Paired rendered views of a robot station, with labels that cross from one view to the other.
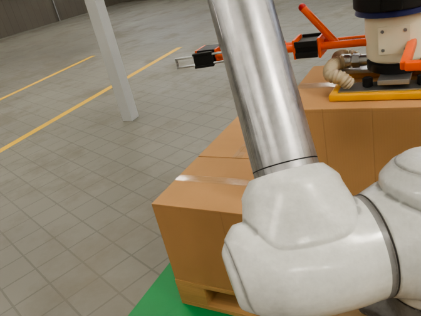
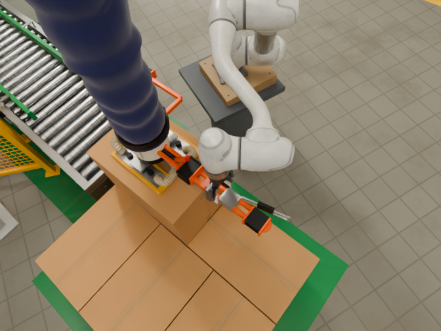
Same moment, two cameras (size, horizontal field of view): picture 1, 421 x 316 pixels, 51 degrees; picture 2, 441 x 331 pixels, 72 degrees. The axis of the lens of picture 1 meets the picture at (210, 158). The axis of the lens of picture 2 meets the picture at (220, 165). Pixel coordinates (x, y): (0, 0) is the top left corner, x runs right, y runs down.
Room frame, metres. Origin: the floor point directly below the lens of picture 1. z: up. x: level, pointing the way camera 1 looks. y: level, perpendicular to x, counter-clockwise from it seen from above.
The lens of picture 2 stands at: (1.88, -0.11, 2.22)
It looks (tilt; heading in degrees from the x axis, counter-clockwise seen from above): 62 degrees down; 193
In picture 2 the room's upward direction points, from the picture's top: 7 degrees counter-clockwise
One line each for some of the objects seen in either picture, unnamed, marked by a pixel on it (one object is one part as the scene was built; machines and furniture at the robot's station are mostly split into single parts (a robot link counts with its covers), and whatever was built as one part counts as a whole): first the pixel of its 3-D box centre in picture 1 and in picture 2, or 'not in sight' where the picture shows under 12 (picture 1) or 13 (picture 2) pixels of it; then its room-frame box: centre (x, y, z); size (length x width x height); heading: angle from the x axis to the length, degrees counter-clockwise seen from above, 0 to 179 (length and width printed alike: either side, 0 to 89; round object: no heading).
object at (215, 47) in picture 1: (211, 54); (256, 220); (1.52, -0.09, 1.07); 0.08 x 0.07 x 0.05; 57
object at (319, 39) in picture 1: (309, 45); (189, 170); (1.33, -0.38, 1.07); 0.10 x 0.08 x 0.06; 147
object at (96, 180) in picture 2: not in sight; (128, 150); (0.99, -0.90, 0.58); 0.70 x 0.03 x 0.06; 147
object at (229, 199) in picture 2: not in sight; (230, 199); (1.44, -0.20, 1.07); 0.07 x 0.07 x 0.04; 57
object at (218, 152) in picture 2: not in sight; (218, 150); (1.41, -0.22, 1.41); 0.13 x 0.11 x 0.16; 93
